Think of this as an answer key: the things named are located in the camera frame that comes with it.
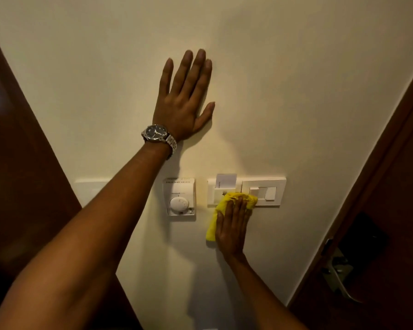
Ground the black electronic door lock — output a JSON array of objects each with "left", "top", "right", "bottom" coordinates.
[{"left": 337, "top": 212, "right": 389, "bottom": 275}]

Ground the white thermostat with round dial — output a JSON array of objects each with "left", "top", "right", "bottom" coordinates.
[{"left": 163, "top": 177, "right": 196, "bottom": 217}]

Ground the person's right hand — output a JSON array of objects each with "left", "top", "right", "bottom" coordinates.
[{"left": 215, "top": 196, "right": 253, "bottom": 261}]

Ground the person's left hand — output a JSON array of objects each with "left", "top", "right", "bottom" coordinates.
[{"left": 152, "top": 49, "right": 215, "bottom": 143}]

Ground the dark brown wooden panel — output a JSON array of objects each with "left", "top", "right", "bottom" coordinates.
[{"left": 0, "top": 21, "right": 143, "bottom": 330}]

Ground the person's left forearm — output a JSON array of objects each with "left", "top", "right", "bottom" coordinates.
[{"left": 0, "top": 142, "right": 173, "bottom": 330}]

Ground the silver wristwatch with dark dial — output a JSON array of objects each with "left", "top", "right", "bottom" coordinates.
[{"left": 141, "top": 124, "right": 178, "bottom": 158}]

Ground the yellow cleaning cloth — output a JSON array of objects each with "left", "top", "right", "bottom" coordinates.
[{"left": 206, "top": 192, "right": 259, "bottom": 242}]

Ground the white key card holder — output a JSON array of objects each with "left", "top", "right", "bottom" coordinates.
[{"left": 207, "top": 178, "right": 243, "bottom": 206}]

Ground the white blank wall plate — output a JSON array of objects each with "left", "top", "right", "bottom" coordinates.
[{"left": 72, "top": 179, "right": 112, "bottom": 208}]

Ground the metal door handle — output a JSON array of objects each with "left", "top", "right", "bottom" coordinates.
[{"left": 322, "top": 247, "right": 363, "bottom": 304}]

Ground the white key card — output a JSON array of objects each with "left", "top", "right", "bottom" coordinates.
[{"left": 215, "top": 173, "right": 237, "bottom": 189}]

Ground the white wall switch plate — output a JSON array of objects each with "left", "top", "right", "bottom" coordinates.
[{"left": 241, "top": 177, "right": 287, "bottom": 207}]

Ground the dark brown wooden door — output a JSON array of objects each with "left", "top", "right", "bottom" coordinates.
[{"left": 288, "top": 56, "right": 413, "bottom": 330}]

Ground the person's right forearm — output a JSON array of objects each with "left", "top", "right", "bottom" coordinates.
[{"left": 224, "top": 252, "right": 308, "bottom": 330}]

